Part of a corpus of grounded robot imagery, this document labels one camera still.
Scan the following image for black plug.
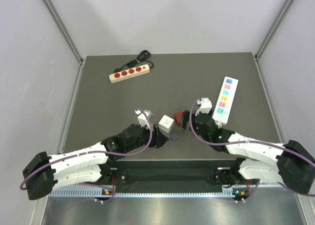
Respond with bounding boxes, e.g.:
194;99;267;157
170;133;179;141

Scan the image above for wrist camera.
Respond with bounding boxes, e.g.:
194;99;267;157
135;109;153;128
195;97;212;116

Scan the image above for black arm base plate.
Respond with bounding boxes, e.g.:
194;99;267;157
100;159;247;186

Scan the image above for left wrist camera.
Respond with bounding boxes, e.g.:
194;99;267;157
135;109;153;128

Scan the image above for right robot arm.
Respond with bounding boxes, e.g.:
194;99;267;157
176;110;315;194

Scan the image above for black power strip cable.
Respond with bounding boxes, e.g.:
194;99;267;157
113;50;155;73

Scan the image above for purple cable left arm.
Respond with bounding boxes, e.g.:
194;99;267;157
19;107;153;206

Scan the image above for white power strip coloured sockets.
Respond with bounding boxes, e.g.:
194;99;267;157
212;76;238;126

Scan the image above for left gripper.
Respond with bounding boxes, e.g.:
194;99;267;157
126;122;168;153

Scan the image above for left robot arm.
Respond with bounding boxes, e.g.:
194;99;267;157
20;124;168;200

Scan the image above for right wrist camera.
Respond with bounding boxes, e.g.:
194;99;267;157
195;97;212;116

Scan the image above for beige power strip red sockets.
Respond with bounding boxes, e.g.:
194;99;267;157
109;64;150;83

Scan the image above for red patterned plug adapter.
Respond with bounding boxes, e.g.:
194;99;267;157
174;110;184;127

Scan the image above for slotted grey cable duct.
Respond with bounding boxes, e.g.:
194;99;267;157
50;187;235;198

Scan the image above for white cube socket adapter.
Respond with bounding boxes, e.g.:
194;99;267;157
158;115;175;133

